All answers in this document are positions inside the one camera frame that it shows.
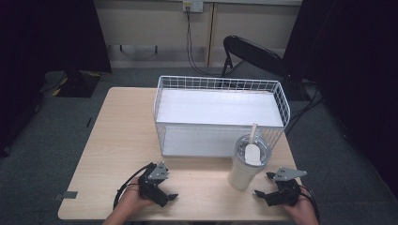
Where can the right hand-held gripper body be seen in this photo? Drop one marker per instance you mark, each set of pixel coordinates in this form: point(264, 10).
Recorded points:
point(286, 193)

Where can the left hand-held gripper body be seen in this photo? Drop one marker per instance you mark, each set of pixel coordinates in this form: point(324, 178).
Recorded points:
point(154, 187)

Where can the white cup with clear lid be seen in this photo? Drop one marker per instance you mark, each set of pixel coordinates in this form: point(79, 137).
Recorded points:
point(247, 170)

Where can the person's right hand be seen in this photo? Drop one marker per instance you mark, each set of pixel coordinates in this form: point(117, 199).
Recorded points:
point(301, 210)

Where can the person's left hand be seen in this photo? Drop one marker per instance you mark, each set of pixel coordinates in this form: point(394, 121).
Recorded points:
point(133, 200)

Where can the grey tape strip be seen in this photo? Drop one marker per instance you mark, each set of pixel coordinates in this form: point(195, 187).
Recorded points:
point(65, 195)

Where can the black stand base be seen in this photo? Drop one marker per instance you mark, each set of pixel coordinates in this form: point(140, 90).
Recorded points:
point(78, 82)

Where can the black folding chair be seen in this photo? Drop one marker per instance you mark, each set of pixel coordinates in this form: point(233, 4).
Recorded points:
point(253, 54)

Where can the black curtain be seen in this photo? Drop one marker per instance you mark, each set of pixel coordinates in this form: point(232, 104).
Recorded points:
point(40, 47)
point(353, 78)

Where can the white wall outlet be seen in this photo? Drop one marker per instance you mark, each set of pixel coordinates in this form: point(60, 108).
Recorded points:
point(193, 5)

